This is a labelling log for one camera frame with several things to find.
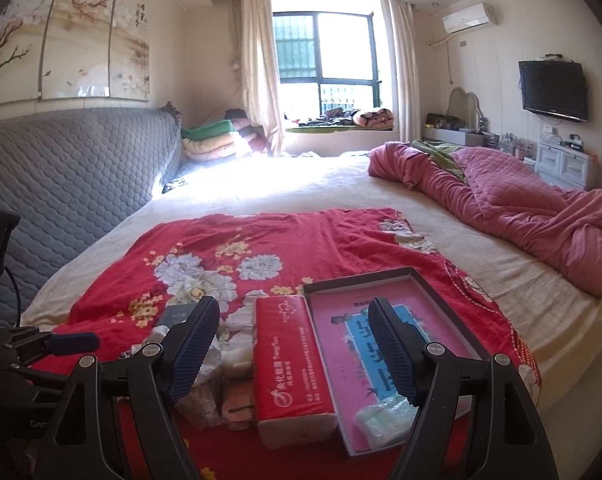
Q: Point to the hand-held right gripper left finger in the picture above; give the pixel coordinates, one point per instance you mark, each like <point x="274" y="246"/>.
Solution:
<point x="196" y="347"/>

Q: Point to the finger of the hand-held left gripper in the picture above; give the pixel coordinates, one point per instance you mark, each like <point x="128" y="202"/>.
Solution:
<point x="73" y="342"/>

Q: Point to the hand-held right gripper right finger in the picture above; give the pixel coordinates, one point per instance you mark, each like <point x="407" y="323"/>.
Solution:
<point x="391" y="355"/>

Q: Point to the green soft item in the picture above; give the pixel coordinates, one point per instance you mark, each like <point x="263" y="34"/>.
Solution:
<point x="381" y="417"/>

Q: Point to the grey cardboard tray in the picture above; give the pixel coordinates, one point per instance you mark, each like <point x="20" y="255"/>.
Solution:
<point x="353" y="282"/>

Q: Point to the clear bag of soft things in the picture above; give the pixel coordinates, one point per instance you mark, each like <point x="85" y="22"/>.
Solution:
<point x="216" y="390"/>

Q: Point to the dark box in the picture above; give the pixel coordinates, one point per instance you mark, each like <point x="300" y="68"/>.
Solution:
<point x="178" y="314"/>

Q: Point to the pink book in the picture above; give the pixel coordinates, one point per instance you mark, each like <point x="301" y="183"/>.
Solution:
<point x="341" y="355"/>

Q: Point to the red box lid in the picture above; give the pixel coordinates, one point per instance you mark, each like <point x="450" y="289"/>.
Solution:
<point x="286" y="360"/>

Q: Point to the red floral sheet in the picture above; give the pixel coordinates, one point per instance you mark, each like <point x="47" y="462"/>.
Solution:
<point x="291" y="240"/>

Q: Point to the grey quilted headboard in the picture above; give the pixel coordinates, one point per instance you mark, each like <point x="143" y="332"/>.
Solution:
<point x="71" y="175"/>

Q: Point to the cream bed sheet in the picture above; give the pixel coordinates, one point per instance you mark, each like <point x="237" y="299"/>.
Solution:
<point x="291" y="180"/>

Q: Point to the pink quilt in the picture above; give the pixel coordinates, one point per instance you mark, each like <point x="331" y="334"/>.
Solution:
<point x="511" y="200"/>

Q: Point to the stack of folded blankets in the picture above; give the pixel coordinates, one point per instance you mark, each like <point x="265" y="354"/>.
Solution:
<point x="208" y="144"/>

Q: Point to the green cloth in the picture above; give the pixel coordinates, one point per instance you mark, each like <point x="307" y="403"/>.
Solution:
<point x="443" y="157"/>

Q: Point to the green folded blanket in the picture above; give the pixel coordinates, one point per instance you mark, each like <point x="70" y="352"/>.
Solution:
<point x="206" y="129"/>

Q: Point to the cluttered vanity table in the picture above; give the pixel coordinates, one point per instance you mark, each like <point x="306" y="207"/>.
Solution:
<point x="456" y="134"/>

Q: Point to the floral patterned blanket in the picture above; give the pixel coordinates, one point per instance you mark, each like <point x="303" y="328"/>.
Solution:
<point x="373" y="117"/>

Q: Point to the dark clothes heap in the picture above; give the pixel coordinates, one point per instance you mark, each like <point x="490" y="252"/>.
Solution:
<point x="331" y="117"/>

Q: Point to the vanity mirror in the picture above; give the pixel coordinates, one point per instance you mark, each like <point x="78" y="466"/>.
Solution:
<point x="463" y="107"/>

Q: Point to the white drawer cabinet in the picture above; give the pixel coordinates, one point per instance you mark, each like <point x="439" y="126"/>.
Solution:
<point x="566" y="165"/>

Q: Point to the cream curtain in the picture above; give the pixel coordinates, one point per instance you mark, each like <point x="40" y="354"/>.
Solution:
<point x="403" y="70"/>
<point x="258" y="70"/>

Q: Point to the dark framed window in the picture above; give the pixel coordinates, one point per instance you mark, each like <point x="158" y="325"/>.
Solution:
<point x="326" y="50"/>

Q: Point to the white air conditioner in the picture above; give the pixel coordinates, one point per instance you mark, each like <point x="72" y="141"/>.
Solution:
<point x="470" y="17"/>

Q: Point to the floral wall painting panel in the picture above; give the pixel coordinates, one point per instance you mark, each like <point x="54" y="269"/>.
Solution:
<point x="16" y="35"/>
<point x="76" y="40"/>
<point x="131" y="45"/>

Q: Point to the black wall television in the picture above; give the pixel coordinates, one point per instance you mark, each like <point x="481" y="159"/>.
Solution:
<point x="553" y="90"/>

